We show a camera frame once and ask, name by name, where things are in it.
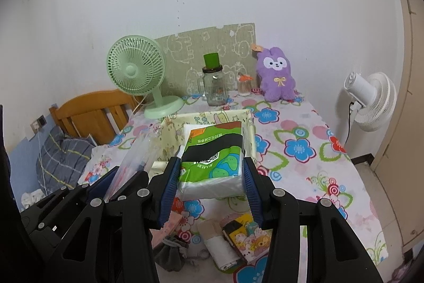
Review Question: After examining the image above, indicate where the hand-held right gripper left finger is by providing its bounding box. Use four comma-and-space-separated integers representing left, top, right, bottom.
55, 156, 182, 283

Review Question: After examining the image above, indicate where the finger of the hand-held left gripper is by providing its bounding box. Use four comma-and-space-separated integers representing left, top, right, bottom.
78, 165, 120, 198
107, 170, 150, 203

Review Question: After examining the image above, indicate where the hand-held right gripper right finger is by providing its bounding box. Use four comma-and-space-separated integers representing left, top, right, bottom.
243, 157, 384, 283

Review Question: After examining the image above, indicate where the clear plastic bag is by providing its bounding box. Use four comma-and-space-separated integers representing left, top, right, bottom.
106, 132, 163, 201

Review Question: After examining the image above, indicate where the green tissue pack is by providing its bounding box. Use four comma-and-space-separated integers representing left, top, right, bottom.
177, 121, 246, 201

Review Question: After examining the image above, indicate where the yellow printed storage box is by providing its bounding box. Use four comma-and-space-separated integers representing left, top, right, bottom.
151, 107, 257, 201

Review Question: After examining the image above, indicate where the pale plastic bag roll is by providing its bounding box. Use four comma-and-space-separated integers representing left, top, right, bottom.
198, 219, 244, 270

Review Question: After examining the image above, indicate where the floral white bedding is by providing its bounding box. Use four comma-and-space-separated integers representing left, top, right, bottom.
83, 144, 121, 184

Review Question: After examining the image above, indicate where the white crumpled cloth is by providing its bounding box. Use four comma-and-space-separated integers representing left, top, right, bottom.
21, 190, 45, 211

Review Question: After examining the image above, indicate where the pink packet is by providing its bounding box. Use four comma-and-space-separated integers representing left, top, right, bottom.
152, 212, 183, 249

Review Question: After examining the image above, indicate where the grey plaid cloth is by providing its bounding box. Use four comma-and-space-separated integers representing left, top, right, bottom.
36, 129, 95, 194

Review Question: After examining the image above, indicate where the cartoon print tissue pack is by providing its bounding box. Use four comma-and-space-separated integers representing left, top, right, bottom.
221, 213, 270, 262

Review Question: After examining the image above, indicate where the small jar with orange lid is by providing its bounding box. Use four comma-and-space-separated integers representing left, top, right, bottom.
236, 73, 254, 96

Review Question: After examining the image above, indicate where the glass mug jar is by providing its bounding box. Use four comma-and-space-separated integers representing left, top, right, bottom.
198, 66, 229, 107

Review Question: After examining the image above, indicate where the purple plush bunny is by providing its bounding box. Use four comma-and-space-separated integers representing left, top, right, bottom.
251, 43, 296, 102

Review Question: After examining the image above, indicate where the green desk fan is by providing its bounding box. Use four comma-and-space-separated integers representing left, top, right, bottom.
107, 35, 184, 119

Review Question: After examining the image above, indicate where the green plastic cup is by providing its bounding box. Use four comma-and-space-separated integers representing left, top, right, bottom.
203, 52, 221, 69

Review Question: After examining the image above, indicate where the green patterned board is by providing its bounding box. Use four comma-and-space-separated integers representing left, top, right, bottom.
154, 23, 257, 96

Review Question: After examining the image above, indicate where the white standing fan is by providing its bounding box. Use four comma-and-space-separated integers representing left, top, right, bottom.
334, 71, 397, 164

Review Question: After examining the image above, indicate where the beige door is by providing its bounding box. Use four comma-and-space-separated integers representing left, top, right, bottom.
369, 0, 424, 247

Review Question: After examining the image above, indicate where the grey drawstring pouch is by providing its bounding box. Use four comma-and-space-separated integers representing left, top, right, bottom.
153, 235, 189, 272

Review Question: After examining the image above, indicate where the green fan cable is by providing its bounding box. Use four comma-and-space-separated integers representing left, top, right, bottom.
132, 94, 148, 116

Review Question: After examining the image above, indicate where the wall socket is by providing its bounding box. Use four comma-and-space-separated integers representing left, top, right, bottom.
30, 115, 47, 133

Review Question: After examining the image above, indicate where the black fan cable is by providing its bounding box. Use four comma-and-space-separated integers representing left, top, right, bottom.
345, 101, 356, 151

